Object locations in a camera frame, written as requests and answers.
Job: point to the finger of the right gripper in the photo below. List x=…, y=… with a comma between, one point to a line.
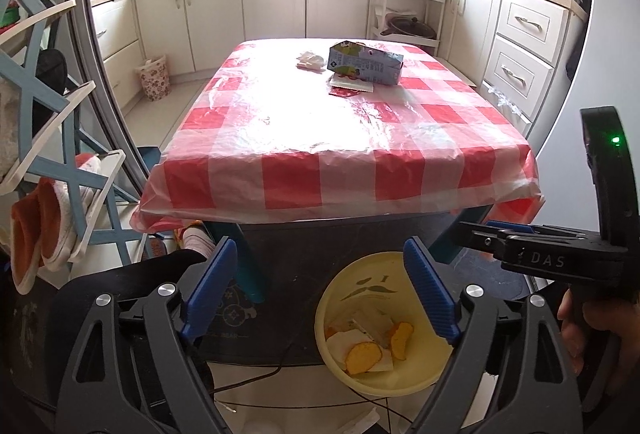
x=511, y=227
x=481, y=237

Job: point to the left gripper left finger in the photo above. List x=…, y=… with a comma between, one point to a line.
x=124, y=355

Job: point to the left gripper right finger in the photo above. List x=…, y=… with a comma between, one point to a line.
x=508, y=371

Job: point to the orange peel piece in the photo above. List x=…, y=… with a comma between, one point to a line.
x=400, y=336
x=362, y=357

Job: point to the white paper sheet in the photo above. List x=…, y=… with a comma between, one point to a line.
x=368, y=324

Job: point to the red wrapper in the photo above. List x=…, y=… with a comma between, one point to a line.
x=345, y=87

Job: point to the juice carton box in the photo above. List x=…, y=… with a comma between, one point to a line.
x=365, y=63

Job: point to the white tissue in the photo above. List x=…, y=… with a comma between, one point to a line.
x=310, y=62

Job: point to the yellow trash bucket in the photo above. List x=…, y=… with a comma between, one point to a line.
x=379, y=280

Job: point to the white kitchen cabinets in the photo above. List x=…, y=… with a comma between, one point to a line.
x=514, y=51

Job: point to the white kitchen trolley shelf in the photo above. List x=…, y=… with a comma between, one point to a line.
x=430, y=12

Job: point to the person's right hand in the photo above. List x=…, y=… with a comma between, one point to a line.
x=618, y=317

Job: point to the orange slippers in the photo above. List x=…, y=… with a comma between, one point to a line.
x=42, y=233

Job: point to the black pan on trolley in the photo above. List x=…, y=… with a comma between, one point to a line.
x=411, y=26

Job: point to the red white checkered tablecloth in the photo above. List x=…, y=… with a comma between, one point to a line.
x=268, y=142

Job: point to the blue dustpan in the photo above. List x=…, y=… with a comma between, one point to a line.
x=150, y=156

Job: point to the blue white shoe rack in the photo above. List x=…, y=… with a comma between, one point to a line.
x=52, y=145

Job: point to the floral waste basket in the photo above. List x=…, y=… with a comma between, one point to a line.
x=154, y=78

